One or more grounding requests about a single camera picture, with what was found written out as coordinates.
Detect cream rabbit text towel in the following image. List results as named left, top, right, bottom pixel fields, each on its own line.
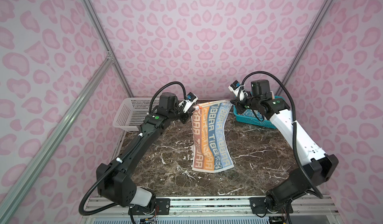
left=192, top=100, right=234, bottom=173

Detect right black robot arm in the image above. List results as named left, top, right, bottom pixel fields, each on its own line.
left=228, top=80, right=339, bottom=215

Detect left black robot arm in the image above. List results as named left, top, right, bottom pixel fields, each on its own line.
left=96, top=92, right=198, bottom=210

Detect teal patterned towel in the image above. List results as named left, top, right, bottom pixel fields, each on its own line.
left=242, top=109, right=262, bottom=120

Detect teal plastic basket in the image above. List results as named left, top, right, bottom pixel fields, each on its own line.
left=234, top=94, right=290, bottom=129

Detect white plastic basket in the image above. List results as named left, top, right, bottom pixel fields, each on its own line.
left=113, top=97, right=151, bottom=132

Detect left diagonal aluminium strut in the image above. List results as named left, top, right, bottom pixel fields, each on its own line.
left=1, top=58, right=115, bottom=224

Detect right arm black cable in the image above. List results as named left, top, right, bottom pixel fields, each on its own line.
left=241, top=71, right=324, bottom=199

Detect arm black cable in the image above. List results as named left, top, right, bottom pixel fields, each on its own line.
left=149, top=81, right=188, bottom=114
left=241, top=71, right=324, bottom=199

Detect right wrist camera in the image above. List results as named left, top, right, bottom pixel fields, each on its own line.
left=228, top=80, right=247, bottom=101

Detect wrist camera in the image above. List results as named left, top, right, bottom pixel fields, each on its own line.
left=228, top=80, right=247, bottom=101
left=183, top=92, right=198, bottom=113

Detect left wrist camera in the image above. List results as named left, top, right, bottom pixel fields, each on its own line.
left=183, top=92, right=198, bottom=113

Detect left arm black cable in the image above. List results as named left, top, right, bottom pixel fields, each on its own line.
left=149, top=81, right=188, bottom=114

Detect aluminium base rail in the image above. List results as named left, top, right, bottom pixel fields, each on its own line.
left=80, top=195, right=342, bottom=224

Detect right corner aluminium post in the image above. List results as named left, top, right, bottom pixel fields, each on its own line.
left=282, top=0, right=336, bottom=87

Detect corner aluminium post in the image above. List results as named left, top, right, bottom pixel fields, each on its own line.
left=81, top=0, right=134, bottom=97
left=282, top=0, right=336, bottom=87

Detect left corner aluminium post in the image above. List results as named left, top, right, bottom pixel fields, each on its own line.
left=81, top=0, right=134, bottom=97

